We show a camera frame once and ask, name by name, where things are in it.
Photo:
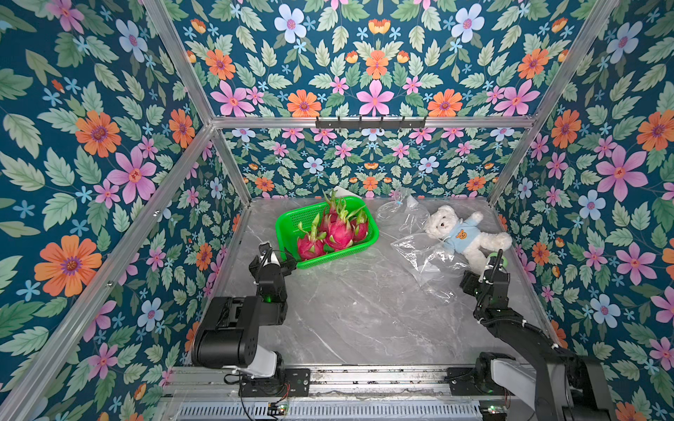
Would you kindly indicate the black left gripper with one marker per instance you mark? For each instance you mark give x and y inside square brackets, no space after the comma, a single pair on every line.
[285,270]

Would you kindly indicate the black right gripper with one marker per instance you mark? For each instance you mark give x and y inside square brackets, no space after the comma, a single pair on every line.
[495,268]

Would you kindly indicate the green plastic basket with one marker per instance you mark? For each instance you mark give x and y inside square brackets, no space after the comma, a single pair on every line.
[287,233]

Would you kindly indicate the pink dragon fruit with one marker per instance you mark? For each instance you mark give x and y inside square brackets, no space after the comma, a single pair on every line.
[360,225]
[339,231]
[330,213]
[312,244]

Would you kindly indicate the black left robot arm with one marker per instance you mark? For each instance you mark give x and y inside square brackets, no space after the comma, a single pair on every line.
[228,336]

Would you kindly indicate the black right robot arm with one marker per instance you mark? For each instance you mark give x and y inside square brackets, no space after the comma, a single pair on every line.
[556,383]

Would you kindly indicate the small green round lid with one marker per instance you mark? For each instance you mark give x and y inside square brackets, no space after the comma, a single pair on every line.
[497,260]

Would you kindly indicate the white teddy bear blue shirt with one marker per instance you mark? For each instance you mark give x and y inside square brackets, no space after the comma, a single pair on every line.
[464,236]

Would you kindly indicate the white rectangular box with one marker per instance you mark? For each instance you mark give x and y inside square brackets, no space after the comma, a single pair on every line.
[343,193]

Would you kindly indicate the white perforated vent strip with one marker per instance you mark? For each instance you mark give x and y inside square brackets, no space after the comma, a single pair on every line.
[331,410]

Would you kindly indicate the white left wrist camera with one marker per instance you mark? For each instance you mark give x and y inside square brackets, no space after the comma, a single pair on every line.
[272,259]

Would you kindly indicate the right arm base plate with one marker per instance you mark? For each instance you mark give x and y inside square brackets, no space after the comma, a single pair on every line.
[465,381]

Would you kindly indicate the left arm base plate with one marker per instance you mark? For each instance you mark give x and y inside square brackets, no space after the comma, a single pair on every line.
[289,382]

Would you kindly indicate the black hook rail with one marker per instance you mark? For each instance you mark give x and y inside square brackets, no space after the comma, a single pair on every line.
[361,122]

